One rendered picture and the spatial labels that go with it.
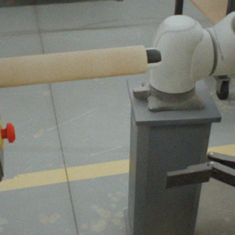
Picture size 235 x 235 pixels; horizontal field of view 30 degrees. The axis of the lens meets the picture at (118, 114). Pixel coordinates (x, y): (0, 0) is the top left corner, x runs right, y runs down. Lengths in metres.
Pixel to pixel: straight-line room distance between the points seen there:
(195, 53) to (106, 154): 1.11
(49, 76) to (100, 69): 0.06
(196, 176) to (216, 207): 1.43
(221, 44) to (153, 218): 0.70
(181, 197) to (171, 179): 0.97
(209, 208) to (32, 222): 0.81
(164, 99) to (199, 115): 0.12
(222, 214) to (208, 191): 0.15
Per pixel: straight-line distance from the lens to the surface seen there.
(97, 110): 2.66
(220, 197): 2.14
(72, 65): 0.47
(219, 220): 2.04
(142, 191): 1.58
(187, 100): 1.43
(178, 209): 1.67
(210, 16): 2.93
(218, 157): 0.68
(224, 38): 1.37
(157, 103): 1.41
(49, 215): 2.03
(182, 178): 0.66
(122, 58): 0.48
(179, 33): 1.32
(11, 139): 0.85
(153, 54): 0.50
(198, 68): 1.37
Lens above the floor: 1.48
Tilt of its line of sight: 34 degrees down
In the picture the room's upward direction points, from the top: 1 degrees clockwise
